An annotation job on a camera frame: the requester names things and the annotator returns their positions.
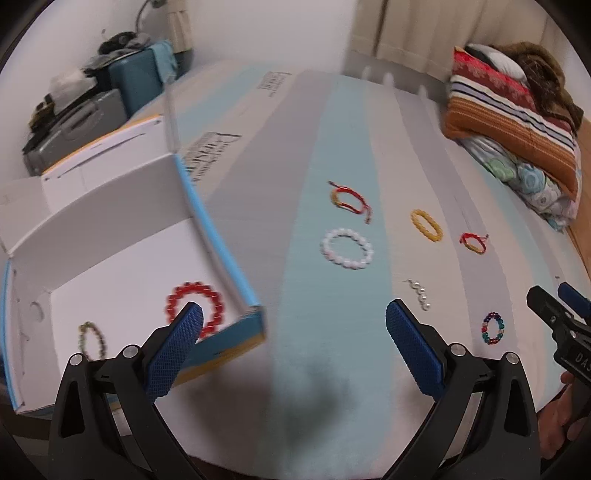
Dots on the brown fuzzy blanket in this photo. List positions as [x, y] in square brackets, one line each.
[546, 81]

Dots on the tied beige curtain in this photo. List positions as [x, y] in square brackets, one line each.
[179, 30]

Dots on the clutter pile on suitcases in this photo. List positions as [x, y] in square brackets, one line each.
[79, 84]

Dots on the floral blue quilt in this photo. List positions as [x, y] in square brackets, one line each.
[533, 185]

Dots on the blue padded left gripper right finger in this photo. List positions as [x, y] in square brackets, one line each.
[421, 347]

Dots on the red cord bracelet gold charm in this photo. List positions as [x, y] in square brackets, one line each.
[346, 198]

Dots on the person's right hand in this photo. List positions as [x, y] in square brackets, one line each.
[554, 417]

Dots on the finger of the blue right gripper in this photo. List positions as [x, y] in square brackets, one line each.
[575, 300]

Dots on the striped bed sheet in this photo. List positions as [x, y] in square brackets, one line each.
[327, 395]

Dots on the grey hard suitcase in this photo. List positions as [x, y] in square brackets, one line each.
[91, 119]

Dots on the striped orange red pillow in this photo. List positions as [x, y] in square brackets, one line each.
[484, 101]

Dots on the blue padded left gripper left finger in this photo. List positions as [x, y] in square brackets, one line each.
[167, 348]

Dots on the white pearl earring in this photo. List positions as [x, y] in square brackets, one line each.
[420, 291]

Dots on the white and blue cardboard box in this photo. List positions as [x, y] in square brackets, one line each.
[105, 247]

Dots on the teal hard suitcase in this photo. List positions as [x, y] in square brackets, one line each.
[141, 76]

